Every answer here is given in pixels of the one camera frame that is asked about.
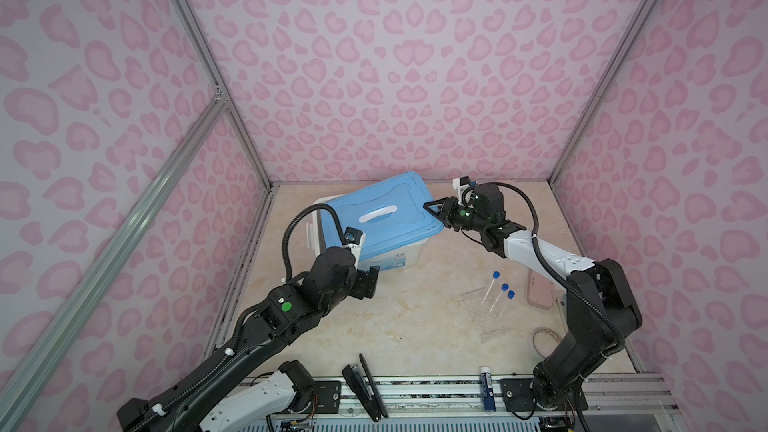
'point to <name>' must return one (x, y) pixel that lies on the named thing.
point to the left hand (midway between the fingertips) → (365, 258)
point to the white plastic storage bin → (393, 259)
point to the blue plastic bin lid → (391, 213)
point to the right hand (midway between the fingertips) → (427, 205)
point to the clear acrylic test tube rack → (485, 311)
